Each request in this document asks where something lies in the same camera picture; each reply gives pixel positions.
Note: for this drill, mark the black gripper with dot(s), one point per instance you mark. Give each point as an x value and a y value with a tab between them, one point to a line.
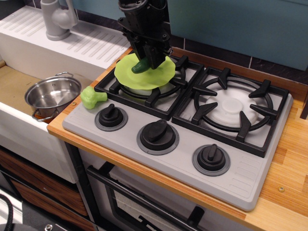
143	27

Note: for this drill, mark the dark green toy pickle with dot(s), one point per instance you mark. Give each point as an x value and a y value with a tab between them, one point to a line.
142	66

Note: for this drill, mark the light green toy cauliflower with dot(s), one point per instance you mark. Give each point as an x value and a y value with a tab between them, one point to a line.
90	97

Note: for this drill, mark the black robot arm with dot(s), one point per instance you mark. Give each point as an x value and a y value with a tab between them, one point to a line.
142	25

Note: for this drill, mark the light green plate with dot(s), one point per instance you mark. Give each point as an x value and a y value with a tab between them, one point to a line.
124	66

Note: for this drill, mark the stainless steel pot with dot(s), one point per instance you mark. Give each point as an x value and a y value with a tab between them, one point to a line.
50	96

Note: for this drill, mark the white toy sink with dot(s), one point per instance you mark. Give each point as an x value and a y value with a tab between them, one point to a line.
28	56

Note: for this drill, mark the white left burner cap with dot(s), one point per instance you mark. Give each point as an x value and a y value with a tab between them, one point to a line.
137	92

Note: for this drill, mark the white burner cap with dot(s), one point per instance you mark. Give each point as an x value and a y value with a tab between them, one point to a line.
230	103
137	92

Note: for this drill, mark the black left burner grate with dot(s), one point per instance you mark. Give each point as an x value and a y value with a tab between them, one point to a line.
156	104

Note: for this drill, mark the black burner grate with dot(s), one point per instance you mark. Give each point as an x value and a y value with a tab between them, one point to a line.
156	104
243	113

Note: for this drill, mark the black left stove knob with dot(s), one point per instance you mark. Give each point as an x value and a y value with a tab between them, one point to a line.
111	118

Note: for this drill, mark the black stove knob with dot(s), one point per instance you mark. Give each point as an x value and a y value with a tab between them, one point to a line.
158	138
211	160
111	118

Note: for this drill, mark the black middle stove knob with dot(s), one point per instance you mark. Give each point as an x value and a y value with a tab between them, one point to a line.
158	138

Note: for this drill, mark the grey toy faucet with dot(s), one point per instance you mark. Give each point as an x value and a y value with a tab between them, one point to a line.
58	21

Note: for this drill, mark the white right burner cap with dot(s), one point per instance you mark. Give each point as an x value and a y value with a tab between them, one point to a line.
230	103

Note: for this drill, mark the grey toy stove top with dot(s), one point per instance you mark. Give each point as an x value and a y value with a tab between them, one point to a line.
239	186

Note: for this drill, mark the black right burner grate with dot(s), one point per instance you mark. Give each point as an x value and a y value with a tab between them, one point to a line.
243	113

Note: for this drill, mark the black right stove knob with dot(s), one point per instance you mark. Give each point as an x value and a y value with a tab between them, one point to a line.
211	160

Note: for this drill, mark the toy oven door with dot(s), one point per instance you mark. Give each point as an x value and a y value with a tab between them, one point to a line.
136	204

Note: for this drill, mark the wooden drawer front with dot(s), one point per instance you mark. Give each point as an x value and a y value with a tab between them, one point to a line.
49	193

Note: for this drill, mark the black oven door handle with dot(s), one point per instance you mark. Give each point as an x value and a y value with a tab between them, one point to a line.
102	175

